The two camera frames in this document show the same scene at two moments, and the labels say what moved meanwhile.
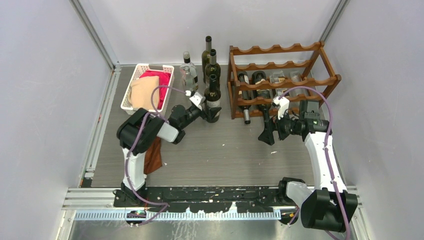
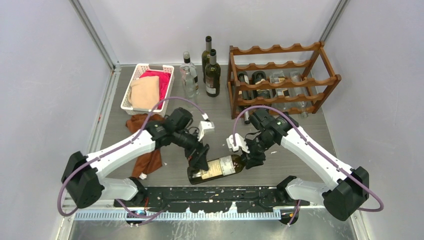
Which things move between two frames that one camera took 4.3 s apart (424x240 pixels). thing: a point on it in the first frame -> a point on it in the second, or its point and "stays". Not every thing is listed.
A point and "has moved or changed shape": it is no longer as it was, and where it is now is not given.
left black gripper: (210, 114) -> (197, 160)
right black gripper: (267, 135) -> (252, 159)
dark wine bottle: (213, 97) -> (225, 165)
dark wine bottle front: (262, 93) stays
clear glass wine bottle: (296, 76) has moved or changed shape
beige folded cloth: (140, 91) stays
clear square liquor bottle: (277, 77) stays
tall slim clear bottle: (188, 71) stays
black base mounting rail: (215, 200) stays
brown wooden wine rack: (258, 79) stays
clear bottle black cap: (188, 72) stays
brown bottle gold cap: (246, 94) stays
